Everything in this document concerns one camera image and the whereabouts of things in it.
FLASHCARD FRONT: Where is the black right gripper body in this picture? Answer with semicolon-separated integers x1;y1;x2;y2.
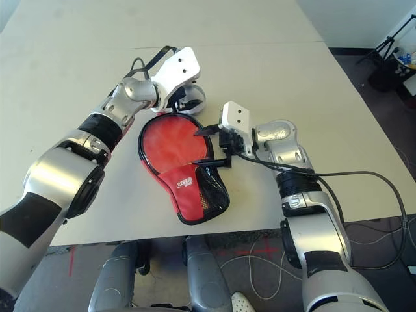
218;126;246;157

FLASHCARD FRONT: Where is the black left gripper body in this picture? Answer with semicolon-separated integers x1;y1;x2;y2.
174;86;189;110

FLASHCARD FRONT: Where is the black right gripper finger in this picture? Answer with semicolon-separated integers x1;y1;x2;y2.
192;152;233;169
194;125;222;137

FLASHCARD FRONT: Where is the white plastic bag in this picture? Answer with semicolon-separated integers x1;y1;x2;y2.
185;84;206;115

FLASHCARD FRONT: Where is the red black paddle case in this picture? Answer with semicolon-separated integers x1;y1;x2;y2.
138;112;231;225

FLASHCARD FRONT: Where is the grey right robot leg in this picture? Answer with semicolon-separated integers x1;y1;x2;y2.
185;235;233;312

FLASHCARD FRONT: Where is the grey robot leg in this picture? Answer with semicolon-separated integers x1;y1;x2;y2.
185;235;233;312
87;240;152;312

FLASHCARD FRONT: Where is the white perforated shoe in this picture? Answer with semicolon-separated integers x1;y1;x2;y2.
231;291;256;312

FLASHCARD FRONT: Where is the grey left robot leg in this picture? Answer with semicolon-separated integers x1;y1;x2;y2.
87;240;152;312

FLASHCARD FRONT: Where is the black bin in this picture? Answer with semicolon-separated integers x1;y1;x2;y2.
369;53;410;92

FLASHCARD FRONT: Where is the black tripod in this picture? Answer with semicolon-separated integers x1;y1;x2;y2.
356;12;416;66

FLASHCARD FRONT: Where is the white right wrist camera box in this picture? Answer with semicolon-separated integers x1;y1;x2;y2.
217;101;256;155

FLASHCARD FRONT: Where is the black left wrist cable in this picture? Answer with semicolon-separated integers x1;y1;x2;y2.
129;46;179;81

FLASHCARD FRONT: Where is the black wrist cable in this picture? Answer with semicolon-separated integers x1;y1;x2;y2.
129;46;179;81
233;149;409;269

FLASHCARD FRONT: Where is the white floor cable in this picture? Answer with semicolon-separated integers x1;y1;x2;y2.
220;239;293;300

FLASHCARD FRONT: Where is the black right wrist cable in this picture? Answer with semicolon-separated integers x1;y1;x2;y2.
233;149;409;269

